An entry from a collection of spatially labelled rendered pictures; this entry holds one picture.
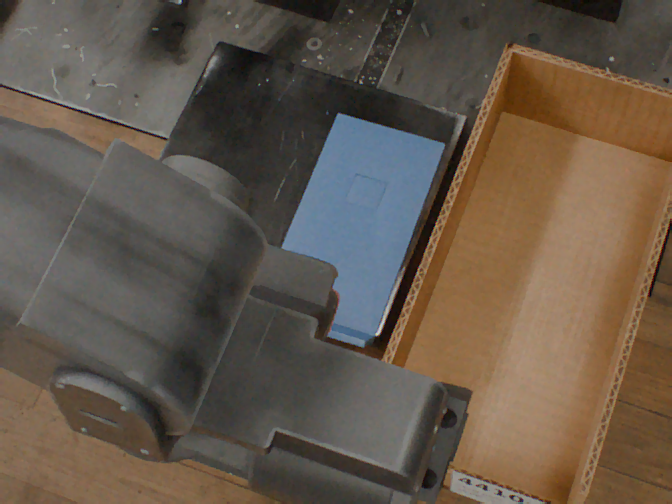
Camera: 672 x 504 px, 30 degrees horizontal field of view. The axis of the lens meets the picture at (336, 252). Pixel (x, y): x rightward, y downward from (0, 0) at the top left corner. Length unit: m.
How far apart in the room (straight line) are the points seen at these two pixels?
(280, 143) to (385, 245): 0.10
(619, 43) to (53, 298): 0.56
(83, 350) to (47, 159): 0.06
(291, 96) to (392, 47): 0.09
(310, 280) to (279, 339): 0.12
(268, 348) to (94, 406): 0.07
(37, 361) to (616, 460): 0.41
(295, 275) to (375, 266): 0.19
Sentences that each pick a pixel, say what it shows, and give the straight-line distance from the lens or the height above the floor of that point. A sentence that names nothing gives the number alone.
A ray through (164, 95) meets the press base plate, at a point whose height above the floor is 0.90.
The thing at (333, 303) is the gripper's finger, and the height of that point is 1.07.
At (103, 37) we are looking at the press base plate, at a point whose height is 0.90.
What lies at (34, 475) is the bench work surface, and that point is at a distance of 0.74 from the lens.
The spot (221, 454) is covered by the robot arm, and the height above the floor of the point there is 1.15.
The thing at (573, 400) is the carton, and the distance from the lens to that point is 0.73.
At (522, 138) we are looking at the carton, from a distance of 0.80.
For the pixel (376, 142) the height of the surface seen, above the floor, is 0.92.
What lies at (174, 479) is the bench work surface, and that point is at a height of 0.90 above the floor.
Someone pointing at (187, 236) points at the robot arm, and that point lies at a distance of 0.39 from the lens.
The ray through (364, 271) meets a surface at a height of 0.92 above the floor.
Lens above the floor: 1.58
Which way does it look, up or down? 63 degrees down
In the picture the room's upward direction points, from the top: 3 degrees counter-clockwise
